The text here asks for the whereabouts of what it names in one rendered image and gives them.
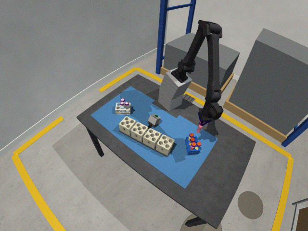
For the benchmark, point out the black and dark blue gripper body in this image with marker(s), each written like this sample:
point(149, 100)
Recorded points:
point(203, 115)

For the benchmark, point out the blue flat mat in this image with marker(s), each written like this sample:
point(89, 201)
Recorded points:
point(178, 166)

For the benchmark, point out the blue tube rack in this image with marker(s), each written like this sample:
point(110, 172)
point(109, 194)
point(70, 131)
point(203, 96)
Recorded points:
point(189, 151)

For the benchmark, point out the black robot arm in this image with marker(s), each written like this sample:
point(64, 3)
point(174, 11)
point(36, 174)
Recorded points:
point(213, 32)

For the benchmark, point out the centrifuge tube with yellow liquid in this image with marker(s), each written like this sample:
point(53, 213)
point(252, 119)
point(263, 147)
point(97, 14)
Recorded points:
point(198, 145)

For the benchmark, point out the cream block with round holes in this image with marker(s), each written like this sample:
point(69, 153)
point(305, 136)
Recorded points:
point(165, 144)
point(151, 138)
point(126, 125)
point(138, 131)

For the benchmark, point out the pink tube with purple cap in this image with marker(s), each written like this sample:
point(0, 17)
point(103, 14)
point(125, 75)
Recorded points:
point(199, 127)

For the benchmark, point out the white tube rack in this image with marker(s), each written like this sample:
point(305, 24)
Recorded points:
point(119, 112)

